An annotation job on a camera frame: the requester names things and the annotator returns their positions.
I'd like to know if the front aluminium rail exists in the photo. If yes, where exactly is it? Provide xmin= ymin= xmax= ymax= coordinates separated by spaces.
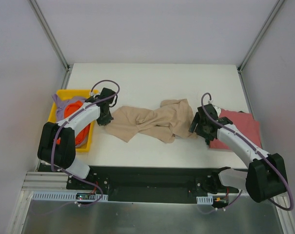
xmin=21 ymin=171 xmax=288 ymax=195

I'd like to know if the aluminium frame post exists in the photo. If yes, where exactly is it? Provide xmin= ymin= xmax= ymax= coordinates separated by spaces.
xmin=29 ymin=0 xmax=74 ymax=73
xmin=236 ymin=0 xmax=286 ymax=74

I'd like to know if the right white cable duct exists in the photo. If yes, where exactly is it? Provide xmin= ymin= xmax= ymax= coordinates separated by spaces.
xmin=196 ymin=196 xmax=214 ymax=205

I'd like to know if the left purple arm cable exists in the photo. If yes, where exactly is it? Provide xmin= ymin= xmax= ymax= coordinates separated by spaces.
xmin=50 ymin=79 xmax=121 ymax=208

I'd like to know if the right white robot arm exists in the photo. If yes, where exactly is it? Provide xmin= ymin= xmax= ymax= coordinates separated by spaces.
xmin=189 ymin=104 xmax=290 ymax=203

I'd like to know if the lilac t shirt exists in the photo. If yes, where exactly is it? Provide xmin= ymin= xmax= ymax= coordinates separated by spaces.
xmin=51 ymin=93 xmax=88 ymax=148

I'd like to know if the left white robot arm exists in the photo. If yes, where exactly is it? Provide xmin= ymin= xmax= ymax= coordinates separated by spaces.
xmin=38 ymin=88 xmax=118 ymax=190

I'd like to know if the white cable duct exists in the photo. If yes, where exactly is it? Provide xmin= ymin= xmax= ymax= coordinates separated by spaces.
xmin=196 ymin=196 xmax=214 ymax=205
xmin=32 ymin=192 xmax=108 ymax=202

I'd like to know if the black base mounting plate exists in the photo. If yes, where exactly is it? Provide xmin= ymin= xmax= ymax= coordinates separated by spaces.
xmin=37 ymin=160 xmax=238 ymax=203

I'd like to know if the beige t shirt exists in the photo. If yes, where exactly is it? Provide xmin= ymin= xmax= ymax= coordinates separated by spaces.
xmin=105 ymin=99 xmax=197 ymax=143

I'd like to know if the left white cable duct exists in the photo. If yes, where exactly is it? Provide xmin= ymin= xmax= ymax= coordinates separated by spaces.
xmin=32 ymin=192 xmax=108 ymax=202

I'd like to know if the left aluminium frame post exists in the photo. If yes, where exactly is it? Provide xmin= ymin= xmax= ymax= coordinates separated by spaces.
xmin=29 ymin=0 xmax=74 ymax=73

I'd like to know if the orange t shirt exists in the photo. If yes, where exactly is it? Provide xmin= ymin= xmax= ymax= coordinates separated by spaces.
xmin=64 ymin=100 xmax=90 ymax=148

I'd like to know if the right aluminium frame post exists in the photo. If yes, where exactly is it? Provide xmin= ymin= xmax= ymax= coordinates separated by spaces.
xmin=236 ymin=0 xmax=286 ymax=74

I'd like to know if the folded red t shirt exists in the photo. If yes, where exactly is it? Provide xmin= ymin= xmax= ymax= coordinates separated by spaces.
xmin=214 ymin=106 xmax=261 ymax=148

